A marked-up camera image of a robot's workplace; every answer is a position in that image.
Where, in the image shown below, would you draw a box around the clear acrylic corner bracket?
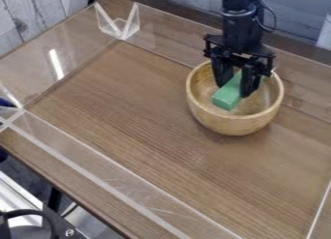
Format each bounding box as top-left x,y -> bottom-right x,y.
95,3 -> 141,41

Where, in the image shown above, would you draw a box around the green rectangular block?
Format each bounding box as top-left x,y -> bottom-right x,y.
211,70 -> 268,112

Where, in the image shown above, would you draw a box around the black cable loop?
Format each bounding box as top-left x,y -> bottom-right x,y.
0,208 -> 57,239

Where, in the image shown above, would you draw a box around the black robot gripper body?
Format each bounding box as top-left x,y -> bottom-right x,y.
203,34 -> 276,76

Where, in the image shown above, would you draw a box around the light wooden bowl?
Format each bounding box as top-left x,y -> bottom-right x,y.
186,61 -> 285,136

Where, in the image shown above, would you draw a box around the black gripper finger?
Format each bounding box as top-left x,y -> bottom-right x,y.
241,65 -> 262,98
211,55 -> 234,87

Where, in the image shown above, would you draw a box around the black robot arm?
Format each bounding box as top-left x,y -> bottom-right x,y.
205,0 -> 276,98

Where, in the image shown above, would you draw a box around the clear acrylic tray wall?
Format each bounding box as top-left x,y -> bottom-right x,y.
0,3 -> 331,239

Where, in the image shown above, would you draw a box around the black metal table bracket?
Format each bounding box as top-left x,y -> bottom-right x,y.
43,188 -> 90,239

